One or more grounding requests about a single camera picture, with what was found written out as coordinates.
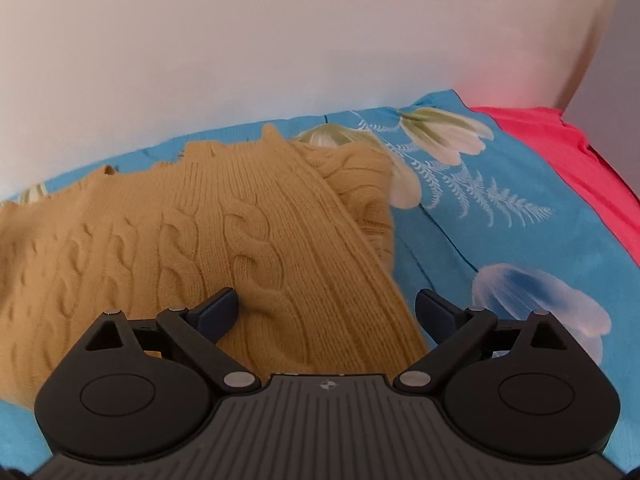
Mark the red cloth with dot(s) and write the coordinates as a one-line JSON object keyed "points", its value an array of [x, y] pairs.
{"points": [[575, 170]]}

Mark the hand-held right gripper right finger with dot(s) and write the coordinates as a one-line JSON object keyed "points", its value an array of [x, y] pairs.
{"points": [[436, 313]]}

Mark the blue floral bedsheet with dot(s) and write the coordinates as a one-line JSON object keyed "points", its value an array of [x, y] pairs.
{"points": [[500, 240]]}

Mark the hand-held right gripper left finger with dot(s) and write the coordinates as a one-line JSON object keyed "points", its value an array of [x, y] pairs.
{"points": [[220, 311]]}

